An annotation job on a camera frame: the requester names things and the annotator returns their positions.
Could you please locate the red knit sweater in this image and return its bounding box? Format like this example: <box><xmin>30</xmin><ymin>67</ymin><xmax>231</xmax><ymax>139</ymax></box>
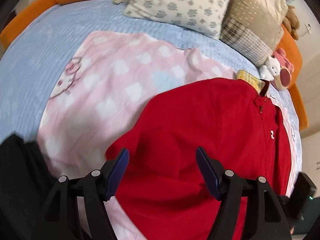
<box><xmin>106</xmin><ymin>78</ymin><xmax>291</xmax><ymax>239</ymax></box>

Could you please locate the pink bear plush toy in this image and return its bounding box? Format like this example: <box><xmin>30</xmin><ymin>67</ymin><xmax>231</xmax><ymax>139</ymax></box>
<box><xmin>271</xmin><ymin>48</ymin><xmax>295</xmax><ymax>91</ymax></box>

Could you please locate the pink checked cartoon blanket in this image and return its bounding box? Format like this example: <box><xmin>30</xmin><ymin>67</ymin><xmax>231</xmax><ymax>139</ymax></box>
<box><xmin>37</xmin><ymin>31</ymin><xmax>297</xmax><ymax>239</ymax></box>

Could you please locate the white plush toy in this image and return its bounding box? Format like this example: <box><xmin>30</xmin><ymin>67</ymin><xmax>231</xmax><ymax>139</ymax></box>
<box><xmin>259</xmin><ymin>56</ymin><xmax>281</xmax><ymax>81</ymax></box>

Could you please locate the light blue quilted bedspread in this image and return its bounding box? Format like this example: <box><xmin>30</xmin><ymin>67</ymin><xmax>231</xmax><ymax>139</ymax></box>
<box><xmin>1</xmin><ymin>0</ymin><xmax>302</xmax><ymax>179</ymax></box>

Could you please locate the beige plaid pillow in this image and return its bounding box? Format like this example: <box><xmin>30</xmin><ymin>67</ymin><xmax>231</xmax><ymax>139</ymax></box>
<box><xmin>220</xmin><ymin>0</ymin><xmax>284</xmax><ymax>68</ymax></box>

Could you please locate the brown teddy bear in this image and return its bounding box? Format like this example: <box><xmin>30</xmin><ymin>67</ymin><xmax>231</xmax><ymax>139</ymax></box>
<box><xmin>283</xmin><ymin>5</ymin><xmax>300</xmax><ymax>41</ymax></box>

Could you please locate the floral white pillow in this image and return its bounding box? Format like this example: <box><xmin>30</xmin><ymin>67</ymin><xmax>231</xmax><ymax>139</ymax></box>
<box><xmin>124</xmin><ymin>0</ymin><xmax>229</xmax><ymax>40</ymax></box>

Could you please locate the orange bed frame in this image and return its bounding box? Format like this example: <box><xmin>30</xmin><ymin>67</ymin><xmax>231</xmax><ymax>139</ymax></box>
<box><xmin>1</xmin><ymin>0</ymin><xmax>309</xmax><ymax>130</ymax></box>

